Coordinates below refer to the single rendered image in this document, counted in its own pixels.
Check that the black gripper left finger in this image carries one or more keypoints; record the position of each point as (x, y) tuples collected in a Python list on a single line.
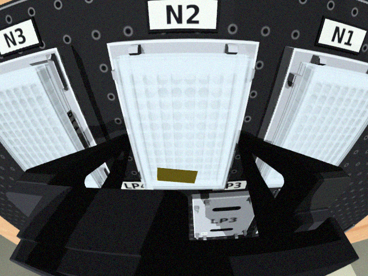
[(71, 170)]

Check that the dark grey perforated base plate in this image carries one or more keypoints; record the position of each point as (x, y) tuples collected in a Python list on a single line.
[(88, 25)]

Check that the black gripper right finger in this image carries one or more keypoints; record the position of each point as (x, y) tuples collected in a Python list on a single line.
[(309, 183)]

